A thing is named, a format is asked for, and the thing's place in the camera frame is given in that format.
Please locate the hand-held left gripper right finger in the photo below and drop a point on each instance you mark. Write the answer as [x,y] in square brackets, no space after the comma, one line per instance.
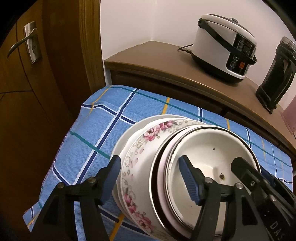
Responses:
[188,180]

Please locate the pink plastic bowl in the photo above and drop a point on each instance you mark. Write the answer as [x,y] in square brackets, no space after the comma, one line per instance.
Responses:
[163,185]

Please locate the brown wooden door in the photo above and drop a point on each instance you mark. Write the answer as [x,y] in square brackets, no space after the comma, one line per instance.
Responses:
[34,104]

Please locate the blue plaid tablecloth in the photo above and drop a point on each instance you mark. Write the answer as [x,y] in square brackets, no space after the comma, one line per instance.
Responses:
[92,129]

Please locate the black thermos flask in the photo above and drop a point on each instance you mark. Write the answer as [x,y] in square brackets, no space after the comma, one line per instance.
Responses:
[275,81]

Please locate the white rice cooker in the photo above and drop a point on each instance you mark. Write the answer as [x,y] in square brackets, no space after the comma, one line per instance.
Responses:
[212,46]

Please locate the pink electric kettle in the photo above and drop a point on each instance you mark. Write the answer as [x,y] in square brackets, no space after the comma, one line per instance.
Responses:
[291,115]

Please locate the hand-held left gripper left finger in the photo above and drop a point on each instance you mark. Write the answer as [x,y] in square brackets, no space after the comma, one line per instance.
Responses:
[108,183]

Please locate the brown wooden cabinet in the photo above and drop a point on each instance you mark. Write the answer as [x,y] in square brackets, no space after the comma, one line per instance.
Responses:
[161,62]

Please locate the cream enamel bowl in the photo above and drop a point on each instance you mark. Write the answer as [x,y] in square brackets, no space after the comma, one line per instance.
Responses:
[208,150]

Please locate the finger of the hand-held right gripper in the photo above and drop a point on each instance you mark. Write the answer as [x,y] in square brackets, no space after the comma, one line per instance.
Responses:
[274,179]
[245,171]

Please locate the white plate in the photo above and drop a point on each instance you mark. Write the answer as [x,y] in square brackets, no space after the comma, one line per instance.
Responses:
[122,143]

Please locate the wooden door frame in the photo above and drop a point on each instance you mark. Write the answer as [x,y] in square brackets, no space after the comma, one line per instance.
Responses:
[92,46]

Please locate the pink floral deep plate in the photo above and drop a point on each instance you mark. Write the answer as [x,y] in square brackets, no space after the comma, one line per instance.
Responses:
[136,166]

